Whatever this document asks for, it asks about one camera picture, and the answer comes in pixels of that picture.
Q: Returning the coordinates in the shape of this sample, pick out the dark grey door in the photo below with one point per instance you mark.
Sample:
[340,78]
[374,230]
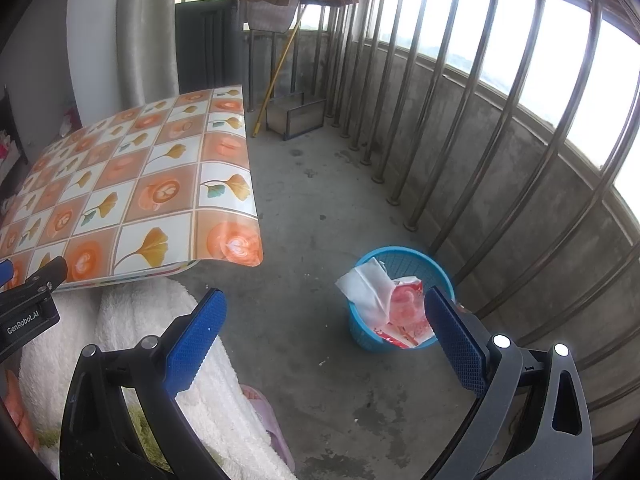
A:
[210,50]

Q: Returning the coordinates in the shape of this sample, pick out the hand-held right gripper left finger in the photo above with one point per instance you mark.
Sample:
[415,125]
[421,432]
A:
[195,342]

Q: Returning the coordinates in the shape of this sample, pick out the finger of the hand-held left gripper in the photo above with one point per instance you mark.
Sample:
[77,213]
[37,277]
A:
[42,272]
[5,272]

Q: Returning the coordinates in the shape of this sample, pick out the pile of clothes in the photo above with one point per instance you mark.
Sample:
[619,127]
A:
[70,122]

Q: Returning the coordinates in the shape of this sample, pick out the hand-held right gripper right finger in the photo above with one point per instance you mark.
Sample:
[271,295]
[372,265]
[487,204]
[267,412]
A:
[455,340]

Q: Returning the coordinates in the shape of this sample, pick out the tile patterned table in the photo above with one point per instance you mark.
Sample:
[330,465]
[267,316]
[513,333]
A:
[150,160]

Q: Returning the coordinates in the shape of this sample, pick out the hanging checked cloth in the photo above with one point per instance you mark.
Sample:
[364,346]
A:
[270,15]

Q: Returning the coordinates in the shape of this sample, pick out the red and white plastic bag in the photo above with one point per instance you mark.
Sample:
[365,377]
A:
[407,310]

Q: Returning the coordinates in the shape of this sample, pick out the pink slipper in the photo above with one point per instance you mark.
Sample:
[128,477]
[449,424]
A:
[270,420]

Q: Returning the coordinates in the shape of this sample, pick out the metal frame box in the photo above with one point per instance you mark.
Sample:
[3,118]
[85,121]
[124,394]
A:
[300,120]

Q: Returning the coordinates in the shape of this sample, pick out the person's left forearm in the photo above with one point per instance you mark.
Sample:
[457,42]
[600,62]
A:
[17,410]

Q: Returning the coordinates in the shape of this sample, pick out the grey ribbed pillar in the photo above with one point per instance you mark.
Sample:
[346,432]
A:
[145,25]

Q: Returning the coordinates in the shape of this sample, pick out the yellow broom stick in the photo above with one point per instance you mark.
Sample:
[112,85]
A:
[278,67]

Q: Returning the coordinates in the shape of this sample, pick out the blue plastic waste basket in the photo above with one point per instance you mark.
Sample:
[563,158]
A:
[365,332]

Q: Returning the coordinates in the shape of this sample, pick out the white tissue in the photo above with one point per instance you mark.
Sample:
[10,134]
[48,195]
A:
[367,285]

